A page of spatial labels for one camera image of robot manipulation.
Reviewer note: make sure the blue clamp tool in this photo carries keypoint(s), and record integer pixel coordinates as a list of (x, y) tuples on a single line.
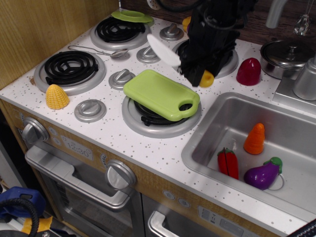
[(21, 202)]

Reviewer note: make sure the silver metal pot with lid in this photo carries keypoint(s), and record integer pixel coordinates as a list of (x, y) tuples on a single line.
[(285, 58)]

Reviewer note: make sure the hanging clear glass ornament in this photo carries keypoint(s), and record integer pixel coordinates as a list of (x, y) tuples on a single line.
[(303, 22)]

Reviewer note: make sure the purple toy eggplant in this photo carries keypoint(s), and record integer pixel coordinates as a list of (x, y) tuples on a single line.
[(264, 176)]

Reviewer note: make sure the silver oven knob left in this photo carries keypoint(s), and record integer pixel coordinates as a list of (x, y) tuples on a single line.
[(34, 131)]

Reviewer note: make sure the hanging slotted spoon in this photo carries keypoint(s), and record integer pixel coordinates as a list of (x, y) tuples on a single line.
[(153, 4)]

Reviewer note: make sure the black burner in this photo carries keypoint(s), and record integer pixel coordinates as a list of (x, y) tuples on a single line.
[(75, 72), (113, 34), (233, 59), (142, 121)]

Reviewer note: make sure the silver oven door handle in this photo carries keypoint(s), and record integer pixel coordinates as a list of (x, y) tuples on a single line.
[(63, 172)]

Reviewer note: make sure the dark red toy pepper half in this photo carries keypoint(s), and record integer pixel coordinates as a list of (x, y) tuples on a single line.
[(249, 72)]

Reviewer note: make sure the green plastic plate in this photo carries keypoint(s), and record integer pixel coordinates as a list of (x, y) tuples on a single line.
[(132, 16)]

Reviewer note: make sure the green plastic cutting board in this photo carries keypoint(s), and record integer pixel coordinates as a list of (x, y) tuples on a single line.
[(165, 97)]

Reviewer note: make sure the front left black burner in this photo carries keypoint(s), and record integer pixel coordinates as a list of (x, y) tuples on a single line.
[(75, 72)]

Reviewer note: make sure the orange toy carrot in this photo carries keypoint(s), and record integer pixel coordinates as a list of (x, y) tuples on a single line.
[(254, 143)]

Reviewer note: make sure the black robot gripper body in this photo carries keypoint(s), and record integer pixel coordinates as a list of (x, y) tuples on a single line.
[(213, 31)]

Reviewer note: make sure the back left black burner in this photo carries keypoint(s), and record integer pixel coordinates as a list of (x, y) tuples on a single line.
[(113, 34)]

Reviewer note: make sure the red toy chili pepper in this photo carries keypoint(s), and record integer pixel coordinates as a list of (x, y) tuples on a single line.
[(228, 163)]

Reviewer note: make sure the silver stove knob back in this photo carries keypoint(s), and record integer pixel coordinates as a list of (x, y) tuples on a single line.
[(171, 33)]

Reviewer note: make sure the back right black burner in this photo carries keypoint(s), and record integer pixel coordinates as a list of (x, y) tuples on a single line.
[(233, 59)]

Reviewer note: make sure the silver stove knob front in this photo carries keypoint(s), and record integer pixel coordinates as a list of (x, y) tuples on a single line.
[(90, 111)]

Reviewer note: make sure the silver oven knob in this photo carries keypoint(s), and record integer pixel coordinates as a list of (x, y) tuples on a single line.
[(119, 176), (34, 131)]

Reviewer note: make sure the front right black burner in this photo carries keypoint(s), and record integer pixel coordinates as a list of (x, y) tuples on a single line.
[(142, 121)]

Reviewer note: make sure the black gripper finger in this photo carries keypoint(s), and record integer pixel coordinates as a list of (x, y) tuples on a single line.
[(194, 75), (219, 69)]

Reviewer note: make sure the silver metal spoon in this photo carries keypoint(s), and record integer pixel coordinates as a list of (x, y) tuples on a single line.
[(112, 54)]

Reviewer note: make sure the silver dishwasher handle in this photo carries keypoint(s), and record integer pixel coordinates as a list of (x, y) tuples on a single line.
[(156, 225)]

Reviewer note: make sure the silver metal cup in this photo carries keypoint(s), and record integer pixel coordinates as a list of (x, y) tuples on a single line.
[(305, 84)]

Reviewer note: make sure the silver faucet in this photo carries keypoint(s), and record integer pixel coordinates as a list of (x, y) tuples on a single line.
[(275, 13)]

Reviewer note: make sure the silver stove knob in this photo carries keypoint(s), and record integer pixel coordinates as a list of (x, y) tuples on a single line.
[(147, 56), (90, 111), (118, 79), (171, 33)]

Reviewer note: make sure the toy knife yellow handle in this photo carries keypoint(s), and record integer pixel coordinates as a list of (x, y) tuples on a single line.
[(172, 59)]

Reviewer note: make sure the purple striped toy vegetable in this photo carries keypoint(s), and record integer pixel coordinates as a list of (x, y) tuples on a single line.
[(185, 23)]

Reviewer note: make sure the yellow toy corn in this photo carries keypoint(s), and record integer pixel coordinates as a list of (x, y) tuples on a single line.
[(56, 97)]

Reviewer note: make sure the silver oven knob right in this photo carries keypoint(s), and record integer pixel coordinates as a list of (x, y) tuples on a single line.
[(119, 176)]

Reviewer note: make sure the silver sink basin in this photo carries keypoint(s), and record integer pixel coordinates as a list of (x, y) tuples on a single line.
[(289, 136)]

